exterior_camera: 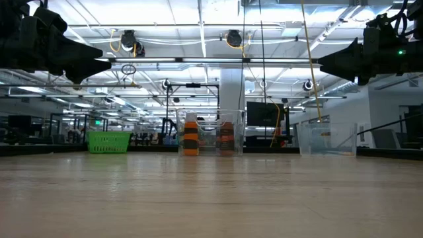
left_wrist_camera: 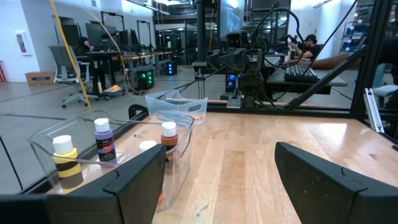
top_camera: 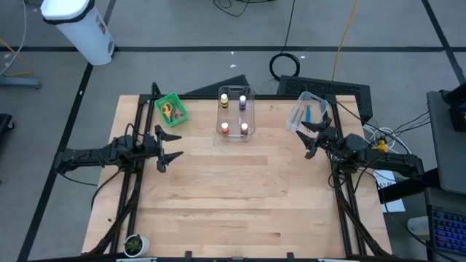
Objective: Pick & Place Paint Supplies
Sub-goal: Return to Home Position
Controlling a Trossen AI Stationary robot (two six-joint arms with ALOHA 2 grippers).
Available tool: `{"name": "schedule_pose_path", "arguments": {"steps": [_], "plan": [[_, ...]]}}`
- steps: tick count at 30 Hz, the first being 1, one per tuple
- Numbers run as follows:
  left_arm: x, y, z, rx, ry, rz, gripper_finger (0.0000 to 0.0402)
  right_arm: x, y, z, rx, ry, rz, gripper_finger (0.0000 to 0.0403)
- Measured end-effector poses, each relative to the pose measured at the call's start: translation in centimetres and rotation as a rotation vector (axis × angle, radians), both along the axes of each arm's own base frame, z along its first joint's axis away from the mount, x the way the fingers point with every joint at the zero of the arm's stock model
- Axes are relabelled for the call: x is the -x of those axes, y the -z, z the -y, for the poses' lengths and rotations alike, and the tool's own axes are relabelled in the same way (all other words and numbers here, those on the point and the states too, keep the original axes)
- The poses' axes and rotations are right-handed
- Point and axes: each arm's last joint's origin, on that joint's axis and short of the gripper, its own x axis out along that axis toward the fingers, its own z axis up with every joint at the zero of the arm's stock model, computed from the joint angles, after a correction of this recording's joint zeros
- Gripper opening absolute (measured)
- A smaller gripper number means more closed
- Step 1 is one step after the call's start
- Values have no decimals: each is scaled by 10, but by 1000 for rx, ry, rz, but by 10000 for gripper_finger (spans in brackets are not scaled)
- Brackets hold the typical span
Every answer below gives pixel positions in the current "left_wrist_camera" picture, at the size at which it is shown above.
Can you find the blue storage shelving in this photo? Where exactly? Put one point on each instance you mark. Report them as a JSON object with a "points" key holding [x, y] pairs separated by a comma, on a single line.
{"points": [[351, 34]]}

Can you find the brown paint bottle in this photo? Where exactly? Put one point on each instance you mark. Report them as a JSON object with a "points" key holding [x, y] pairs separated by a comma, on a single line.
{"points": [[169, 140]]}

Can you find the red object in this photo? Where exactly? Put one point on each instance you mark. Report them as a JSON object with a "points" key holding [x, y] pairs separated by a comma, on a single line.
{"points": [[2, 71]]}

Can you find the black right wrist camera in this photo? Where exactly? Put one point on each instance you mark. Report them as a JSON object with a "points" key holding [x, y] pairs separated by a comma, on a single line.
{"points": [[236, 40]]}

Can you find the grey desk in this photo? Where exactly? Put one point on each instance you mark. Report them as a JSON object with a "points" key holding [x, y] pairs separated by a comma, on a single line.
{"points": [[326, 81]]}

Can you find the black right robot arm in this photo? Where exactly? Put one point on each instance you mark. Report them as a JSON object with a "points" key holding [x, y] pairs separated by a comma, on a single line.
{"points": [[252, 87]]}

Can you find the brown beanbag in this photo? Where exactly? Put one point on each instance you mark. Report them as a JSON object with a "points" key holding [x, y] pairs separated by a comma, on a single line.
{"points": [[335, 62]]}

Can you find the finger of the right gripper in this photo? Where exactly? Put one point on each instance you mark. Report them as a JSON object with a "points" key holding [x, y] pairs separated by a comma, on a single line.
{"points": [[215, 59], [234, 60]]}

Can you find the silver metal bracket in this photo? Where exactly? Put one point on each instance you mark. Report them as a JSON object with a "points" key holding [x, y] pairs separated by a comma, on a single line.
{"points": [[373, 109]]}

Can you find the light blue chair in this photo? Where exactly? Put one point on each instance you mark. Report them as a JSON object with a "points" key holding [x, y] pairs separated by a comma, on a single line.
{"points": [[385, 90]]}

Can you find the grey office chair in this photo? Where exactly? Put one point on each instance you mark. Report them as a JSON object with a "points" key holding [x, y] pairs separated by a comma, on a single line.
{"points": [[63, 65]]}

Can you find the black building pillar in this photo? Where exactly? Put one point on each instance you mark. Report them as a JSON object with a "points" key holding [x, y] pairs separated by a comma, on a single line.
{"points": [[201, 31]]}

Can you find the black gantry frame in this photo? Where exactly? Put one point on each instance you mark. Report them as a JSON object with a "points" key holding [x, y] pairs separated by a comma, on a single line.
{"points": [[146, 21], [112, 13]]}

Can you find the frosted plastic bin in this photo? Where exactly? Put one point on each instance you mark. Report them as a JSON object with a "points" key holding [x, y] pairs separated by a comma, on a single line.
{"points": [[161, 105]]}

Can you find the black backlit keyboard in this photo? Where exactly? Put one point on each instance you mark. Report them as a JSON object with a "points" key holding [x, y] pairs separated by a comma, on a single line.
{"points": [[300, 74]]}

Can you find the small orange object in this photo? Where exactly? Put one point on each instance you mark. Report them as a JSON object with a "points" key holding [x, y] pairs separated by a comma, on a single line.
{"points": [[115, 87]]}

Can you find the blue paintbrush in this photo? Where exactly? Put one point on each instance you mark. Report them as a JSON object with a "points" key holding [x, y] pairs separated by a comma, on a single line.
{"points": [[174, 115], [194, 117]]}

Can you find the computer tower green lights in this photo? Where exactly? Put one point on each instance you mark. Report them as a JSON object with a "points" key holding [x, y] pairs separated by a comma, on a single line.
{"points": [[145, 79]]}

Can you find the large display screen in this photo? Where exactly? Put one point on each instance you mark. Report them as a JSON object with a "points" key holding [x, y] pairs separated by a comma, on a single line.
{"points": [[231, 15]]}

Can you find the black monitor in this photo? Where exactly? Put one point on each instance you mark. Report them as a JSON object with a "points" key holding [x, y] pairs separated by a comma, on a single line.
{"points": [[99, 35]]}

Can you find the black standing desk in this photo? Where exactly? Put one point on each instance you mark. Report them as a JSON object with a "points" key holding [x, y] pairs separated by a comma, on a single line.
{"points": [[102, 56]]}

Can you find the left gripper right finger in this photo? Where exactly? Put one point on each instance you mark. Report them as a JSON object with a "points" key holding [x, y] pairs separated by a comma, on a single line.
{"points": [[326, 193]]}

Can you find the computer tower blue lights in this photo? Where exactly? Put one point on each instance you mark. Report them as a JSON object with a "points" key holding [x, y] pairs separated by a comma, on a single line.
{"points": [[171, 68], [231, 83]]}

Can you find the person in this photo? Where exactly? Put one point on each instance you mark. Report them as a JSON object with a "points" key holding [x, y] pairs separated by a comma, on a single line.
{"points": [[312, 49], [83, 46]]}

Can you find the purple paint bottle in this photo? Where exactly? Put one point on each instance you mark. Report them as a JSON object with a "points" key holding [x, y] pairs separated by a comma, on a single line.
{"points": [[105, 146]]}

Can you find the wooden top desk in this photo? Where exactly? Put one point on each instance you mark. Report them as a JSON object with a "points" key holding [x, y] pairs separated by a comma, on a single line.
{"points": [[140, 56]]}

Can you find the white wall cabinet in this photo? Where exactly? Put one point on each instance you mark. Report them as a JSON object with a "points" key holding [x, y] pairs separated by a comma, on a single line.
{"points": [[22, 43]]}

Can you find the yellow paint bottle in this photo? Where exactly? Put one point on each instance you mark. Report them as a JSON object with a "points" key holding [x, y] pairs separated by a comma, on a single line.
{"points": [[66, 168]]}

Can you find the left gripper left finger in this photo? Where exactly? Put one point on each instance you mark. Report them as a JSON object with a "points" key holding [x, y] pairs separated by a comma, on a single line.
{"points": [[133, 193]]}

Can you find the cardboard box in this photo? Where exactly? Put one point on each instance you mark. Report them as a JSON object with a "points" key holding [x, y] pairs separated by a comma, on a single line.
{"points": [[40, 78]]}

